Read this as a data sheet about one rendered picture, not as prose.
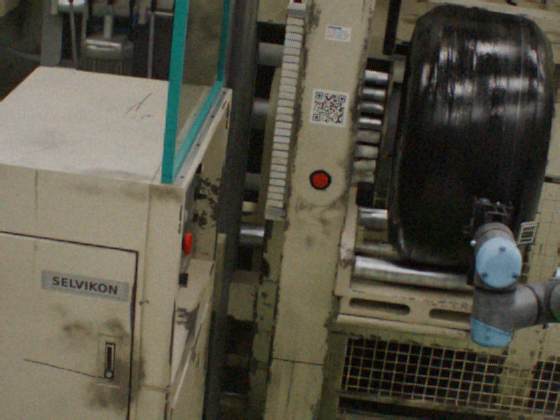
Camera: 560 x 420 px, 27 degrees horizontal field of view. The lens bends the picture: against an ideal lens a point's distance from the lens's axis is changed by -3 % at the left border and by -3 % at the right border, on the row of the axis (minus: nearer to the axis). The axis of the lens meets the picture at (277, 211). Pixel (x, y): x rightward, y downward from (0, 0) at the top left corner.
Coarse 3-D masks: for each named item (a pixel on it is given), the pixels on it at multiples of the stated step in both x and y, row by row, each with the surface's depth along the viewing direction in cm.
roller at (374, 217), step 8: (368, 208) 281; (376, 208) 282; (360, 216) 280; (368, 216) 280; (376, 216) 280; (384, 216) 280; (360, 224) 281; (368, 224) 280; (376, 224) 280; (384, 224) 280
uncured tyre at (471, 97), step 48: (432, 48) 236; (480, 48) 235; (528, 48) 236; (432, 96) 232; (480, 96) 231; (528, 96) 231; (432, 144) 231; (480, 144) 230; (528, 144) 230; (432, 192) 234; (480, 192) 232; (528, 192) 233; (432, 240) 241
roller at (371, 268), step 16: (352, 272) 255; (368, 272) 254; (384, 272) 254; (400, 272) 253; (416, 272) 253; (432, 272) 253; (448, 272) 253; (464, 272) 254; (448, 288) 254; (464, 288) 253
